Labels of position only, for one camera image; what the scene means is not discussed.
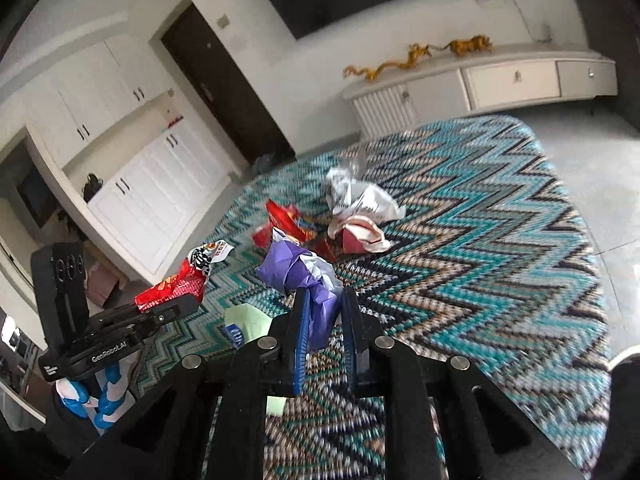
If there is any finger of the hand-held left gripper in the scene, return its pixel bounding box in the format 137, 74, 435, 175
100, 310, 181, 341
90, 294, 199, 328

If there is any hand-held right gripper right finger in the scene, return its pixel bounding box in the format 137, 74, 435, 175
341, 287, 583, 480

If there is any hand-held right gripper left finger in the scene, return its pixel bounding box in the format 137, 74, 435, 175
65, 287, 314, 480

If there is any red snack packet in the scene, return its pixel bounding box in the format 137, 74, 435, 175
135, 242, 236, 313

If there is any light green packet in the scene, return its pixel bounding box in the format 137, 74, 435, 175
223, 302, 287, 418

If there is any purple wrapper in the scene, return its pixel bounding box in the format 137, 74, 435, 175
255, 240, 346, 353

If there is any pink and white wrapper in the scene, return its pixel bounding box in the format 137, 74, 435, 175
327, 215, 393, 256

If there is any red wrapper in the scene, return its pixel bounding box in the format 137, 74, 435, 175
251, 199, 338, 263

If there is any white plastic bag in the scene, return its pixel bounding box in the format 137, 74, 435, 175
325, 146, 406, 231

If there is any pink box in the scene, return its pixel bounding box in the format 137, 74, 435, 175
86, 264, 121, 307

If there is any blue white striped object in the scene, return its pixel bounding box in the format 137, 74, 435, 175
54, 364, 133, 432

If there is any black bag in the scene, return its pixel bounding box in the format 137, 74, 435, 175
81, 172, 103, 203

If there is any white lower cabinet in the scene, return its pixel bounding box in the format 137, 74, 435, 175
87, 117, 236, 276

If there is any zigzag patterned tablecloth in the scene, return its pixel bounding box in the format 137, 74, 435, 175
135, 114, 613, 480

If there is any dark brown door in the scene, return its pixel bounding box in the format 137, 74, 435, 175
161, 2, 296, 161

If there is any gold dragon figurine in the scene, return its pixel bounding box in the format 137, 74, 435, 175
343, 44, 432, 83

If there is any white television cabinet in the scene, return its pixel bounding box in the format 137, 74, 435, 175
342, 42, 618, 141

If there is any gold tiger figurine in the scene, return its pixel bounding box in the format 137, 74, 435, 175
432, 35, 493, 56

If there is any white upper wall cabinet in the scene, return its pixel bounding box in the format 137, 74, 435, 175
25, 35, 173, 161

